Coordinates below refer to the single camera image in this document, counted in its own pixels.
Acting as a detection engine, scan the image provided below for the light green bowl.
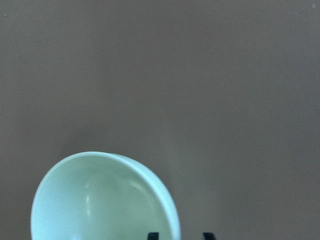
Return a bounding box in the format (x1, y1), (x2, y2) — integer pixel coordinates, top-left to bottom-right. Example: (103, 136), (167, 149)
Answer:
(30, 151), (182, 240)

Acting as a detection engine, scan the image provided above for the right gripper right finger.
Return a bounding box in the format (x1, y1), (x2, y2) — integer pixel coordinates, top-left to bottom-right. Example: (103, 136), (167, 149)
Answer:
(203, 232), (217, 240)

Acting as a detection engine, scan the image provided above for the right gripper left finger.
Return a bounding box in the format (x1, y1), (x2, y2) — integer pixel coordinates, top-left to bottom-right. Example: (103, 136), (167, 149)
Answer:
(147, 232), (159, 240)

